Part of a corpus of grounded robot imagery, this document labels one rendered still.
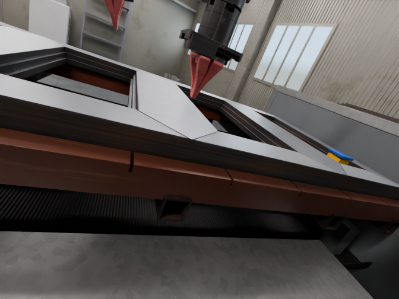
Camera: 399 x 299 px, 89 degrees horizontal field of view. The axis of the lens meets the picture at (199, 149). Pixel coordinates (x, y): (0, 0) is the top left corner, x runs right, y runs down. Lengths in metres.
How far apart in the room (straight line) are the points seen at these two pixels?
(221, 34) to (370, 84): 3.04
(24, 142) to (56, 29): 6.56
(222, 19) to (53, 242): 0.43
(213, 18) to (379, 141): 0.85
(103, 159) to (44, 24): 6.63
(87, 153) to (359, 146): 1.00
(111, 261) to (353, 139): 1.00
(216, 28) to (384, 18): 3.35
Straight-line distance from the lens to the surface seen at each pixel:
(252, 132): 0.79
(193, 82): 0.40
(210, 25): 0.37
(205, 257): 0.43
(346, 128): 1.13
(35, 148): 0.33
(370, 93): 3.30
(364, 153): 1.07
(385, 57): 3.41
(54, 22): 6.87
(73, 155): 0.32
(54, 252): 0.39
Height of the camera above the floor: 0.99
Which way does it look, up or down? 21 degrees down
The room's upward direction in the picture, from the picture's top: 22 degrees clockwise
